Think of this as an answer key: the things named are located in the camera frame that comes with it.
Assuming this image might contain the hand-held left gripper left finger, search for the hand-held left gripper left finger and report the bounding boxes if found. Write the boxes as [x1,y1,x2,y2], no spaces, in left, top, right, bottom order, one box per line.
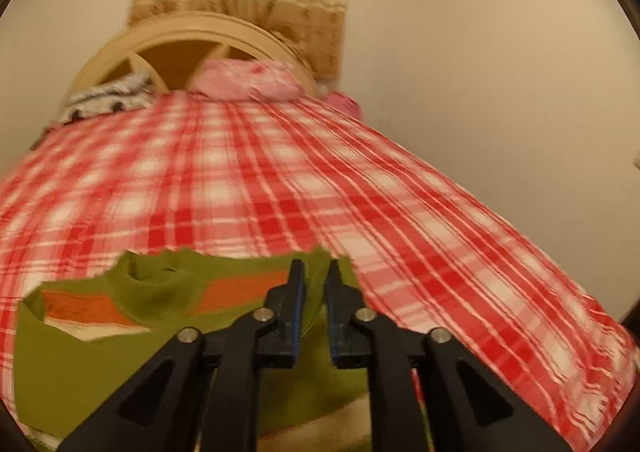
[57,259,306,452]

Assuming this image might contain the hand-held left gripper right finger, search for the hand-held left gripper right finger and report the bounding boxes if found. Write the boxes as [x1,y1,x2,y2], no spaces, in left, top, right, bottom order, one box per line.
[324,259,574,452]

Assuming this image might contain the green sweater with orange stripes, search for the green sweater with orange stripes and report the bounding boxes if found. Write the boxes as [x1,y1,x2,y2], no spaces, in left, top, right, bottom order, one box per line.
[12,247,428,452]

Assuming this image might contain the red plaid bed sheet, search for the red plaid bed sheet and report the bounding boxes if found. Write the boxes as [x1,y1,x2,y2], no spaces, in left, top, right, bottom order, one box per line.
[0,92,639,452]

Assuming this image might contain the small pink cushion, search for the small pink cushion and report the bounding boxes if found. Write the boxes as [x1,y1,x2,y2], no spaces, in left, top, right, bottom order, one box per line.
[325,91,362,119]

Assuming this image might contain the pink floral pillow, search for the pink floral pillow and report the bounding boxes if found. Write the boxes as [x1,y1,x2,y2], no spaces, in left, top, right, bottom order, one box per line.
[192,58,306,101]

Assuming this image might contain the black white patterned pillow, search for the black white patterned pillow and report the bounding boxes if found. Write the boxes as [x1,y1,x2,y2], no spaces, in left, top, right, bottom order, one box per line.
[54,72,156,126]

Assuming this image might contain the cream wooden headboard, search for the cream wooden headboard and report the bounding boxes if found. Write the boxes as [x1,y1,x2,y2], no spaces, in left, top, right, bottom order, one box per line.
[60,14,321,115]

